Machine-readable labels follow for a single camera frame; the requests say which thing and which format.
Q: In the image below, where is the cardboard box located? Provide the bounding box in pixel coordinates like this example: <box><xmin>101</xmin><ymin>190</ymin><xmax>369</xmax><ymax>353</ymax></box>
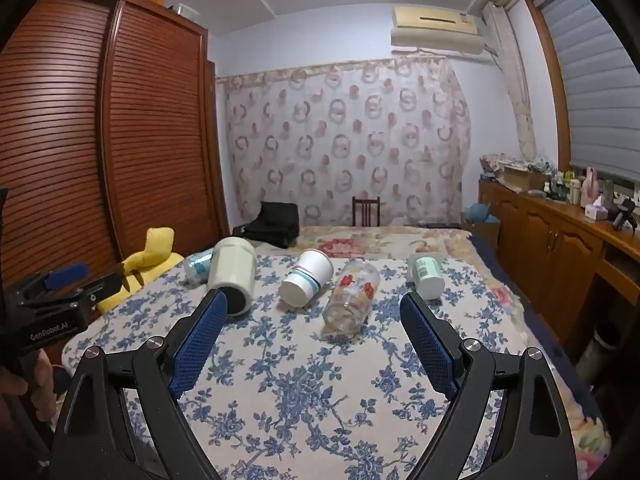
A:
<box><xmin>502</xmin><ymin>165</ymin><xmax>547</xmax><ymax>192</ymax></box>

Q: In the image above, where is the wooden sideboard cabinet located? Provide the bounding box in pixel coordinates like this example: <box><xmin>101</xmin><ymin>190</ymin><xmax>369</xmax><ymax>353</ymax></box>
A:
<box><xmin>477</xmin><ymin>179</ymin><xmax>640</xmax><ymax>352</ymax></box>

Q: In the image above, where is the white striped paper cup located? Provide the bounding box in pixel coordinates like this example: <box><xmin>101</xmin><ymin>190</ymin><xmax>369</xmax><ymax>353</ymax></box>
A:
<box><xmin>278</xmin><ymin>249</ymin><xmax>335</xmax><ymax>309</ymax></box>

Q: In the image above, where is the clear flower-print glass cup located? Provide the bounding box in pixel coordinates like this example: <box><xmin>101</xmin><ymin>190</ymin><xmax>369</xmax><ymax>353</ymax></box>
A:
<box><xmin>322</xmin><ymin>259</ymin><xmax>380</xmax><ymax>337</ymax></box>

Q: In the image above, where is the brown slatted wooden wardrobe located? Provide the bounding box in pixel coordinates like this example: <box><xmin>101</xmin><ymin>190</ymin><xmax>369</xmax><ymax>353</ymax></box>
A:
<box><xmin>0</xmin><ymin>0</ymin><xmax>232</xmax><ymax>293</ymax></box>

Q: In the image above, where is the large cream cup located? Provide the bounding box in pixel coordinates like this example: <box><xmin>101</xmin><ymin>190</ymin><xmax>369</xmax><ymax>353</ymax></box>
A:
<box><xmin>207</xmin><ymin>236</ymin><xmax>257</xmax><ymax>317</ymax></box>

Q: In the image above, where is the black hair dryer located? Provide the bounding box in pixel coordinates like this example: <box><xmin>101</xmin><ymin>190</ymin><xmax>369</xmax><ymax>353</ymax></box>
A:
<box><xmin>611</xmin><ymin>198</ymin><xmax>637</xmax><ymax>233</ymax></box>

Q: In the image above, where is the pink bottle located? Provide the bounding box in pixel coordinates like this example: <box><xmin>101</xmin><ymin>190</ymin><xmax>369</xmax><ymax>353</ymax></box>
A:
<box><xmin>580</xmin><ymin>166</ymin><xmax>599</xmax><ymax>207</ymax></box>

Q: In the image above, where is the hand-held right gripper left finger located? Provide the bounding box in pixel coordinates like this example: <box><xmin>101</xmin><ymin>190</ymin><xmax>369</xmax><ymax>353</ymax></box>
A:
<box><xmin>49</xmin><ymin>289</ymin><xmax>229</xmax><ymax>480</ymax></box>

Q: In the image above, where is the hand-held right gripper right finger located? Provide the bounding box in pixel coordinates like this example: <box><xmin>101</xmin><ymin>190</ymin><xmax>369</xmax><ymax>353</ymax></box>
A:
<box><xmin>399</xmin><ymin>291</ymin><xmax>577</xmax><ymax>480</ymax></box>

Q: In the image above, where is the grey window blind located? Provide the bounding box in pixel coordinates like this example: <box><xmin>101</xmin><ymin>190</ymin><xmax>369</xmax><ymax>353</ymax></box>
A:
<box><xmin>534</xmin><ymin>0</ymin><xmax>640</xmax><ymax>184</ymax></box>

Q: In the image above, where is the blue cloth bundle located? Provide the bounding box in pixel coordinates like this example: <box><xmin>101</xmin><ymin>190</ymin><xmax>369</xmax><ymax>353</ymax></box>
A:
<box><xmin>464</xmin><ymin>203</ymin><xmax>501</xmax><ymax>226</ymax></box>

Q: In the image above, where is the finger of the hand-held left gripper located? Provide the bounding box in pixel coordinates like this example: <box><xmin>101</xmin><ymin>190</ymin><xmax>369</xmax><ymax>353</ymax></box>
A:
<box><xmin>39</xmin><ymin>263</ymin><xmax>91</xmax><ymax>293</ymax></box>
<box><xmin>75</xmin><ymin>269</ymin><xmax>125</xmax><ymax>307</ymax></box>

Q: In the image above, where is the black bag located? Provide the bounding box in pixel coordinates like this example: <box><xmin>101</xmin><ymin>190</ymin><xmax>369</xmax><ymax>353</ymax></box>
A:
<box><xmin>239</xmin><ymin>201</ymin><xmax>301</xmax><ymax>249</ymax></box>

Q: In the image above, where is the yellow plush toy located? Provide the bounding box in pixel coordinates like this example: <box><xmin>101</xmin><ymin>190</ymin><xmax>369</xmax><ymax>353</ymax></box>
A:
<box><xmin>95</xmin><ymin>226</ymin><xmax>186</xmax><ymax>315</ymax></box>

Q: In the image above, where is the floral ring-pattern curtain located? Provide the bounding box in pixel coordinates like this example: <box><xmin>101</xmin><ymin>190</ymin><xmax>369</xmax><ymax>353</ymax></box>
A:
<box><xmin>216</xmin><ymin>55</ymin><xmax>474</xmax><ymax>229</ymax></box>

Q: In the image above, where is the dark wooden chair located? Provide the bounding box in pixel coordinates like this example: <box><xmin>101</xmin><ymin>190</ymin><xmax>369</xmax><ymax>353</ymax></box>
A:
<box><xmin>352</xmin><ymin>196</ymin><xmax>381</xmax><ymax>228</ymax></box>

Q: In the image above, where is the clear storage box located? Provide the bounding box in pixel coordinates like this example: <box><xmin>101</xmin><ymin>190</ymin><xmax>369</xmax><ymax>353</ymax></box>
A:
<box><xmin>169</xmin><ymin>2</ymin><xmax>202</xmax><ymax>21</ymax></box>

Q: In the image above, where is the white tissue box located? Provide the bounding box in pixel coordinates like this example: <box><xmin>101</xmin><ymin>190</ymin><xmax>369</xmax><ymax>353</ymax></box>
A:
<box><xmin>585</xmin><ymin>197</ymin><xmax>611</xmax><ymax>222</ymax></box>

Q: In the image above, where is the person's left hand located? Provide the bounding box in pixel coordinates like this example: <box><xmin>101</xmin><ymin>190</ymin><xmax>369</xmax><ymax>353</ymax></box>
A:
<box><xmin>0</xmin><ymin>348</ymin><xmax>59</xmax><ymax>413</ymax></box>

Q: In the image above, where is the white and green cup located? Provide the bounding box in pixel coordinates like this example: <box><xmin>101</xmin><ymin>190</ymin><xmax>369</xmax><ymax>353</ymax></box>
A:
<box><xmin>407</xmin><ymin>253</ymin><xmax>446</xmax><ymax>300</ymax></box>

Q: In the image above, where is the white air conditioner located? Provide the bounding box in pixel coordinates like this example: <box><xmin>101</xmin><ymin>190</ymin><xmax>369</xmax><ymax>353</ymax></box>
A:
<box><xmin>389</xmin><ymin>4</ymin><xmax>495</xmax><ymax>60</ymax></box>

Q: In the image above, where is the blue floral blanket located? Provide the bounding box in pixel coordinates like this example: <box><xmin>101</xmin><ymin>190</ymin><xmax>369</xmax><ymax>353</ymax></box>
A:
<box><xmin>62</xmin><ymin>254</ymin><xmax>557</xmax><ymax>480</ymax></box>

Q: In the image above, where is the gathered floral curtain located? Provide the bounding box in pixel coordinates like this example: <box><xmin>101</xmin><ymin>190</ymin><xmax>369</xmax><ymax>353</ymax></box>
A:
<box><xmin>482</xmin><ymin>1</ymin><xmax>540</xmax><ymax>162</ymax></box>

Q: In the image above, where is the grey cylindrical bin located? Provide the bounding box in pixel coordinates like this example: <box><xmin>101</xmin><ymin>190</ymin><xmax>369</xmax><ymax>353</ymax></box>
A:
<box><xmin>574</xmin><ymin>322</ymin><xmax>622</xmax><ymax>387</ymax></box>

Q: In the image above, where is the dark blue bed sheet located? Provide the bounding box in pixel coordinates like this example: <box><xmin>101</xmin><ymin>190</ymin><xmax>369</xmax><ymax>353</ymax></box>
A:
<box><xmin>469</xmin><ymin>234</ymin><xmax>607</xmax><ymax>428</ymax></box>

